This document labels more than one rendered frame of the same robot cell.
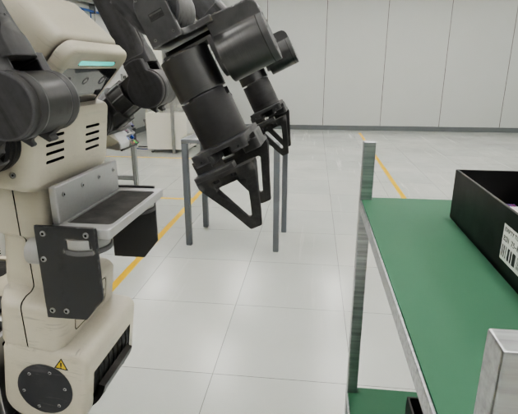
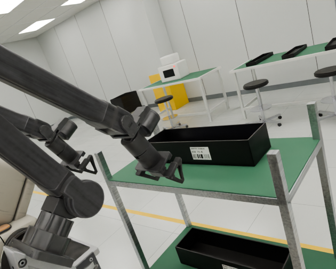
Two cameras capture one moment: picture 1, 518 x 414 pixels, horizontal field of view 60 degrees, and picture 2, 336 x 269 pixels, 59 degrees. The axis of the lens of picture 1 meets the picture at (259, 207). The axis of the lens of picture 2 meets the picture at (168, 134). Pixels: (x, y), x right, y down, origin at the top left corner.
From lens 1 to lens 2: 0.65 m
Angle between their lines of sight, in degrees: 50
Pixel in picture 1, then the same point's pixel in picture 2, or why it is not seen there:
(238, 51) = (152, 125)
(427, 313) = (207, 184)
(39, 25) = not seen: hidden behind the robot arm
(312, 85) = not seen: outside the picture
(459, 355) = (231, 184)
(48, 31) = not seen: hidden behind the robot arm
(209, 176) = (173, 171)
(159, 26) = (132, 128)
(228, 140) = (165, 156)
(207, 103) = (150, 148)
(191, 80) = (144, 143)
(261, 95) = (71, 152)
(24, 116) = (100, 196)
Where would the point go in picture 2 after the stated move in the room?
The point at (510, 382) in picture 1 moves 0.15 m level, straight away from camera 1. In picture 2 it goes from (278, 159) to (245, 149)
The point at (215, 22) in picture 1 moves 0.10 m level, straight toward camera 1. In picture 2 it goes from (140, 118) to (173, 112)
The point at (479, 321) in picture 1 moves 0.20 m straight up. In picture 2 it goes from (218, 175) to (204, 128)
